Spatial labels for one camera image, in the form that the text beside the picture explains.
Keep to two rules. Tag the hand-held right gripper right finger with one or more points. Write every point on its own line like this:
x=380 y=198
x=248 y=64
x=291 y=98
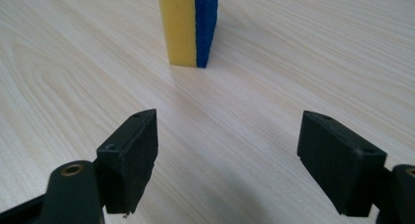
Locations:
x=339 y=168

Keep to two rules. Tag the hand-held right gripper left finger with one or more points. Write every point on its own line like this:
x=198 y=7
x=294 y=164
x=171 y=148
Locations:
x=130 y=165

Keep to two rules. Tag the yellow and blue sponge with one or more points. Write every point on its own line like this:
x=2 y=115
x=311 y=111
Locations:
x=187 y=25

